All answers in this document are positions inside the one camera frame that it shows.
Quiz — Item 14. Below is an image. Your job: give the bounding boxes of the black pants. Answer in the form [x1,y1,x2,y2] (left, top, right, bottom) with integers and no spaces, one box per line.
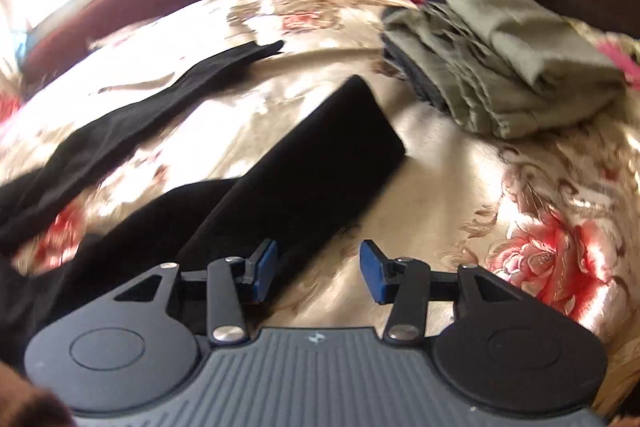
[1,42,405,369]

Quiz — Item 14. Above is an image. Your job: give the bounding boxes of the floral satin bedspread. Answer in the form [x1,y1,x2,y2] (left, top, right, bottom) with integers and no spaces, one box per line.
[1,0,639,416]

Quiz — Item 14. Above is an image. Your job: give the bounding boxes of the folded olive green cloth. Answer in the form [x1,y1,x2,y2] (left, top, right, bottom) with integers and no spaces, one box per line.
[382,0,626,140]

